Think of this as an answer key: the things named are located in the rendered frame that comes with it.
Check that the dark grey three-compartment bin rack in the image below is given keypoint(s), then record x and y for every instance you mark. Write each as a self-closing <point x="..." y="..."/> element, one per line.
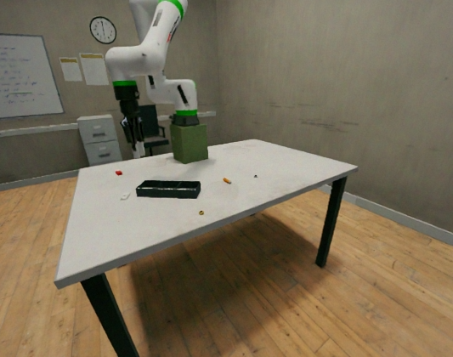
<point x="166" y="189"/>

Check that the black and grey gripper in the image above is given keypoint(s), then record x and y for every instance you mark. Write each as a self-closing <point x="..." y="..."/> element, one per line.
<point x="130" y="110"/>

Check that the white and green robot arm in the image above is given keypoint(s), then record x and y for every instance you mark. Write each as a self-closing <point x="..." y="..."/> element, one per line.
<point x="148" y="59"/>

